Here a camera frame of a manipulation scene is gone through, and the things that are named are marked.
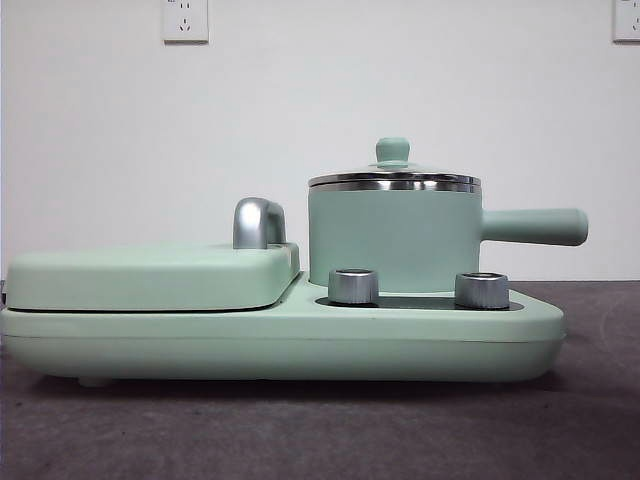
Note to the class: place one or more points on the silver control knob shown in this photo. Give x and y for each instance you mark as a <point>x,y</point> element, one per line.
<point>481,290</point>
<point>352,287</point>

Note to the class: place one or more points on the white wall socket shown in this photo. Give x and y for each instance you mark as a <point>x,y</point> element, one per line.
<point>627,20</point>
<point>184,22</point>

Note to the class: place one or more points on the green hinged griddle cover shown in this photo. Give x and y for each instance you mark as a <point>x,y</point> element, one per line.
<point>140,280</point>

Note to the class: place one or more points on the glass lid with green knob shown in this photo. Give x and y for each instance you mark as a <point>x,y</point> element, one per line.
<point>392,150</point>

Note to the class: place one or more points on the green breakfast machine base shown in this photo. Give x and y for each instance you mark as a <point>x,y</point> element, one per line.
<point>300,345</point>

